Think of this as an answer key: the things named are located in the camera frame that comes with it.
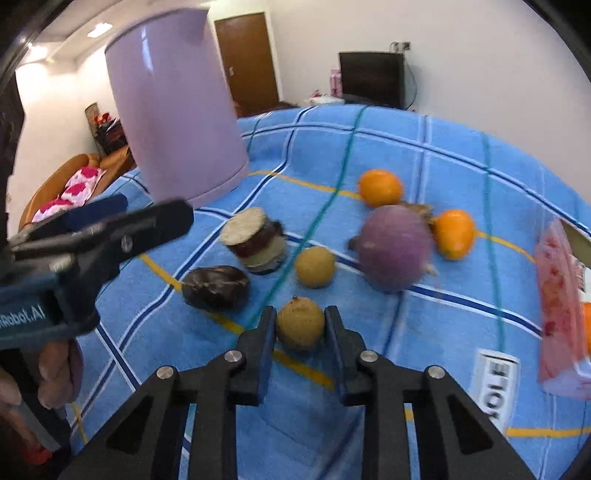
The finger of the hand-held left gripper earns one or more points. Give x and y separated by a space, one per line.
152 224
94 210

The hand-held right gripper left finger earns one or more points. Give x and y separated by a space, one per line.
267 364

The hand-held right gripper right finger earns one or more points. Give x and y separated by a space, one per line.
336 360

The small tan longan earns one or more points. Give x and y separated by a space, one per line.
300 323
315 266

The chocolate donut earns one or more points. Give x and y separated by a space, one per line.
217 287

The brown ringed taro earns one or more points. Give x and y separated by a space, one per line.
251 240

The purple round fruit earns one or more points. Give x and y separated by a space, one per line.
395 249

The pointed orange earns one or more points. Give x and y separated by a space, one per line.
455 233

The pink tin box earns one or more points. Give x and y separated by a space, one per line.
561 314

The person's left hand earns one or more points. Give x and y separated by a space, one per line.
60 374

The pink floral cushion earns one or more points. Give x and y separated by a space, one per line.
76 189

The orange brown sofa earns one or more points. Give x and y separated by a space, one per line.
51 184

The dark shelf with red items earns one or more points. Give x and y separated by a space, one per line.
105 129

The lavender tumbler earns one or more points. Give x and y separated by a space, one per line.
175 106

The round orange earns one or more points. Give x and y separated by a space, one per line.
587 327
381 187

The rectangular ceiling light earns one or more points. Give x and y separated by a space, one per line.
99 30

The brown wooden door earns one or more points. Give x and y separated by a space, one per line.
249 55

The red white small item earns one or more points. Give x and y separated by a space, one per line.
321 98

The blue checked blanket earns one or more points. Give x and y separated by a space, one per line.
415 152

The black television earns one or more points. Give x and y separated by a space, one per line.
371 78

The wall socket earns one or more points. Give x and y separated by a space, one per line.
400 45

